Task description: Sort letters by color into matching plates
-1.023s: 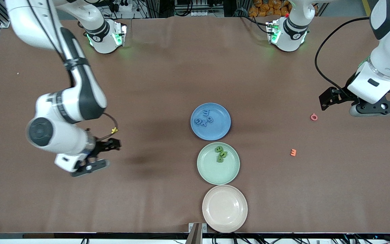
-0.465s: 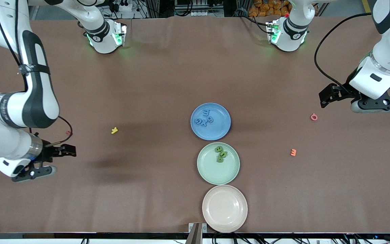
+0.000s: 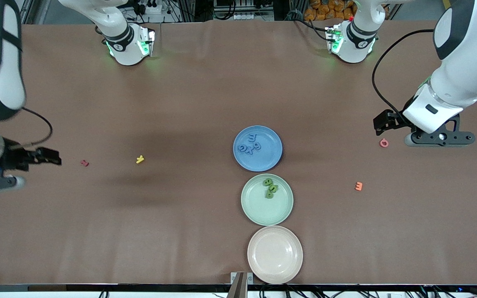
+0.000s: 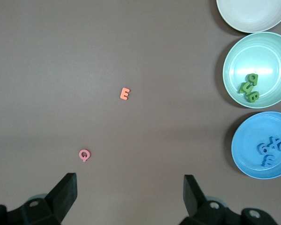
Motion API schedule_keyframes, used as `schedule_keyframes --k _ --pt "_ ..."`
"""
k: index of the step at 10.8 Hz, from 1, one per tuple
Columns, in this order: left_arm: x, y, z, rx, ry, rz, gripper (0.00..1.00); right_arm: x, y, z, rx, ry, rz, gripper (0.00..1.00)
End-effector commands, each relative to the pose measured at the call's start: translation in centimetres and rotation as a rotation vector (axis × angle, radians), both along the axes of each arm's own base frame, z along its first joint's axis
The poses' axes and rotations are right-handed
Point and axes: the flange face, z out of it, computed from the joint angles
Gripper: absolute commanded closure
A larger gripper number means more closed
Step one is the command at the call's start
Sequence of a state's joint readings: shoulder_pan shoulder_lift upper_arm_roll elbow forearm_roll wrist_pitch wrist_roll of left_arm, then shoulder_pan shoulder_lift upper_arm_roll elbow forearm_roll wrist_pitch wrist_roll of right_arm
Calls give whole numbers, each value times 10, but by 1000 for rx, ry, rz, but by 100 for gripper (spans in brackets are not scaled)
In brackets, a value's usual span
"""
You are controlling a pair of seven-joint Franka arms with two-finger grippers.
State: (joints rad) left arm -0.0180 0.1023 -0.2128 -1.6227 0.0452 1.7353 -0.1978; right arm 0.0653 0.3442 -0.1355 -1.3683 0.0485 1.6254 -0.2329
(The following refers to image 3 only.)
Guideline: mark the blue foam letter c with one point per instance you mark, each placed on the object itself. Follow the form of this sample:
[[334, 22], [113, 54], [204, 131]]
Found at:
[[240, 149]]

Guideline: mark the blue foam digit nine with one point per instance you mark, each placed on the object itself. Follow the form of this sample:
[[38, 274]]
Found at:
[[257, 146]]

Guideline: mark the white power strip with plugs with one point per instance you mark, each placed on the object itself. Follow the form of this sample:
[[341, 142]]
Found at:
[[151, 6]]

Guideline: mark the blue foam letter x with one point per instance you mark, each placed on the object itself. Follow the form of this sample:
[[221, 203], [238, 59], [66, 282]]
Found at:
[[250, 150]]

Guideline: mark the yellow foam letter k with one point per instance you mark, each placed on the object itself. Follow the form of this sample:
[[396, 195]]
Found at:
[[140, 159]]

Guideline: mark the green foam letter B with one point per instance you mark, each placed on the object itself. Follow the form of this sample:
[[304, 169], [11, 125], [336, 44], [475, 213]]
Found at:
[[268, 182]]

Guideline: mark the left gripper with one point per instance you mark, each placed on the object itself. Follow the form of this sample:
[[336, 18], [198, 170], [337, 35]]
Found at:
[[392, 119]]

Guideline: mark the green plate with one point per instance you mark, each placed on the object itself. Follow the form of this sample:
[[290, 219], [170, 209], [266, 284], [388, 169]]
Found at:
[[259, 209]]

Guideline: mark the long white power strip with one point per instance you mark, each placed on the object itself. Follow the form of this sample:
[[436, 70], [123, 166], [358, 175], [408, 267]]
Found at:
[[244, 16]]

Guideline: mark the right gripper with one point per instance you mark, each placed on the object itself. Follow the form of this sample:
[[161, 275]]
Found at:
[[16, 159]]

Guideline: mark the orange foam letter E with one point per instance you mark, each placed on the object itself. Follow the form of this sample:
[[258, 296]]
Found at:
[[359, 186]]

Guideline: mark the green foam letter N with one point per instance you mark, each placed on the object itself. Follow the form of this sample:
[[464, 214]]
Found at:
[[272, 188]]

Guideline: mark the beige pink plate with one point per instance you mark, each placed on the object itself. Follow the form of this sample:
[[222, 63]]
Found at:
[[275, 254]]

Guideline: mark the red foam letter G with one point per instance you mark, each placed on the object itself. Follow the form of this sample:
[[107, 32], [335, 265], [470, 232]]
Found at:
[[381, 143]]

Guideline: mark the blue foam letter m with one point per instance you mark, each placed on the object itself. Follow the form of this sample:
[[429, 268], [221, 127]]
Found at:
[[252, 138]]

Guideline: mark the green foam digit six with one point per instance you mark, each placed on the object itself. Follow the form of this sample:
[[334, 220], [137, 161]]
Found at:
[[269, 195]]

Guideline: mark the blue plate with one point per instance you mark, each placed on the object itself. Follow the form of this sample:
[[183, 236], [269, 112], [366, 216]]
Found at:
[[263, 161]]

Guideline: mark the orange mesh bag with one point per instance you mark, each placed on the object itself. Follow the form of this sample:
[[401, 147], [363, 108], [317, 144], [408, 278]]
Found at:
[[325, 8]]

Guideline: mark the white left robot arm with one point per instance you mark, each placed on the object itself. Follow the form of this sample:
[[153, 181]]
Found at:
[[462, 49]]

